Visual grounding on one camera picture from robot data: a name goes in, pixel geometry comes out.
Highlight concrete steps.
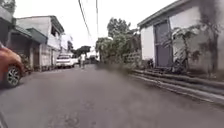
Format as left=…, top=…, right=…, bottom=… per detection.
left=129, top=68, right=224, bottom=107

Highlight dark roofed building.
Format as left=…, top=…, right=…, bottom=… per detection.
left=0, top=5, right=49, bottom=73

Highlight climbing plant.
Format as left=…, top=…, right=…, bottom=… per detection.
left=161, top=0, right=224, bottom=76

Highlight orange car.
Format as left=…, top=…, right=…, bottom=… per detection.
left=0, top=42, right=26, bottom=89

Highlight white car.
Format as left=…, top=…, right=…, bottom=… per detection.
left=55, top=54, right=79, bottom=69

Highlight white building with purple door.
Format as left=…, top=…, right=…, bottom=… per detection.
left=137, top=0, right=224, bottom=78

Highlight grey two-storey building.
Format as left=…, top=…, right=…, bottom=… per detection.
left=15, top=15, right=66, bottom=72

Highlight clump of trees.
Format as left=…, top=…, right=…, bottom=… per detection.
left=95, top=17, right=141, bottom=65

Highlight person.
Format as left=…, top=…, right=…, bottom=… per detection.
left=79, top=53, right=87, bottom=70

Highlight overhead wires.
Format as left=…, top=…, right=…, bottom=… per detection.
left=77, top=0, right=100, bottom=38

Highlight grey asphalt road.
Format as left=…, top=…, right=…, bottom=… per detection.
left=0, top=63, right=224, bottom=128

